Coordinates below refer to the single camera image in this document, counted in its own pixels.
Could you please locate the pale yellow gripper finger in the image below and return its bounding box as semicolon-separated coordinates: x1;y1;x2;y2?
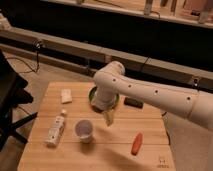
103;109;114;126

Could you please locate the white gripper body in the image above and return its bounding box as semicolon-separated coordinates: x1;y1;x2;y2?
92;92;117;111

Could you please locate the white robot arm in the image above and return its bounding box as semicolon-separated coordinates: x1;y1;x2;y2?
93;61;213;132

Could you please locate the green ceramic bowl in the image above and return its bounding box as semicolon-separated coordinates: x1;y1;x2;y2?
88;86;120;113

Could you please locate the white ceramic cup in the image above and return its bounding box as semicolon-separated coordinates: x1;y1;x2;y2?
75;120;93;143

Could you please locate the black rectangular block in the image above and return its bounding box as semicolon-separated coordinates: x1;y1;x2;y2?
124;97;143;108

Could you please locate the orange carrot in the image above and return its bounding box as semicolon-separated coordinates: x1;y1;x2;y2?
131;133;143;155

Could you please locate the white folded cloth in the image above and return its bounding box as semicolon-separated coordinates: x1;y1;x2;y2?
61;89;72;104

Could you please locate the white plastic bottle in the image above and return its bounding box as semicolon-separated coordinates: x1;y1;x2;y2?
45;109;67;147

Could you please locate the black cable on floor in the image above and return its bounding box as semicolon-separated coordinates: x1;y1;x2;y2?
6;39;44;74

